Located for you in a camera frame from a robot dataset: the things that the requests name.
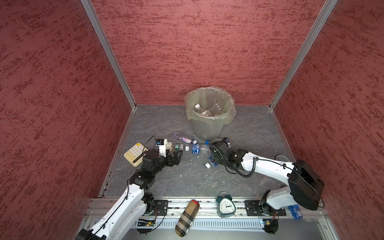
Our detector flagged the blue label crushed bottle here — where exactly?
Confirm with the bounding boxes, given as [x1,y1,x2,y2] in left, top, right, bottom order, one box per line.
[205,162,218,169]

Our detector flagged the red cap clear bottle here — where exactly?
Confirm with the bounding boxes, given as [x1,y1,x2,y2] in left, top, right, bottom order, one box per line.
[209,102,224,117]

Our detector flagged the yellow label white bottle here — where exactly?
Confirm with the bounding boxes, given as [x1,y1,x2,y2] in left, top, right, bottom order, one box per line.
[195,104,212,117]

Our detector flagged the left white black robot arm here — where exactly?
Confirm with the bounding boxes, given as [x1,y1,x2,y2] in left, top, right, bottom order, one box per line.
[75,149,183,240]

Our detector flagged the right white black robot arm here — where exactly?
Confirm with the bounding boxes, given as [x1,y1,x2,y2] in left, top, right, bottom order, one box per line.
[209,139,324,216]

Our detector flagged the grey mesh waste bin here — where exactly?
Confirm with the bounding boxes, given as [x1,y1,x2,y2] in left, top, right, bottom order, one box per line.
[188,88,232,142]

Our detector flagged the clear plastic bin liner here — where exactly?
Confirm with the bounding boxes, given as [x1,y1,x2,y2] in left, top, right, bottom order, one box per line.
[184,87,236,125]

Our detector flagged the green label small bottle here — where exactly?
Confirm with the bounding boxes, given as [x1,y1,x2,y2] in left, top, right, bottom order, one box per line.
[174,144,191,152]

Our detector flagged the purple label clear bottle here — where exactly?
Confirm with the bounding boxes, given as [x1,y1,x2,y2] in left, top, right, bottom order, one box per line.
[171,131,197,145]

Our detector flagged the beige calculator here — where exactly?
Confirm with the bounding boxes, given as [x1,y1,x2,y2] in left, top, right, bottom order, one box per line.
[124,143,148,168]

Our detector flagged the blue label bottle white cap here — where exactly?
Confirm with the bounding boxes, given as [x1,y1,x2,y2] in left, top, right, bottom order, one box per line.
[192,144,211,155]

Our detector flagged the green alarm clock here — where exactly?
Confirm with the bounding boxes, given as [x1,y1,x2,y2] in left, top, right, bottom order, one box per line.
[216,192,237,218]

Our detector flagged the plaid glasses case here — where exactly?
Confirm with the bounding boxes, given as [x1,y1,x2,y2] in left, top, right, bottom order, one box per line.
[175,200,200,237]

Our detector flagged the tape roll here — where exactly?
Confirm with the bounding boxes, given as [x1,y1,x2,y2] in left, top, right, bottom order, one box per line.
[275,155,290,162]

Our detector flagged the blue battery pack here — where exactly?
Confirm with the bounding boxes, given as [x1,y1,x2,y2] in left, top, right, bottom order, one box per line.
[288,205,303,220]

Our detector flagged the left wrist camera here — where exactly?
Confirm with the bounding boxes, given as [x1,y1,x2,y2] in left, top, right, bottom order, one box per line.
[156,139,168,157]

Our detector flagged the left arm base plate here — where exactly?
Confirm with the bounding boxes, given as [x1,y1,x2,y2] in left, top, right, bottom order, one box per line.
[144,200,169,216]

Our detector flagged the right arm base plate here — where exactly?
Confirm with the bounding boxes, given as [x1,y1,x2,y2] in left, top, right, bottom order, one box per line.
[245,200,287,217]

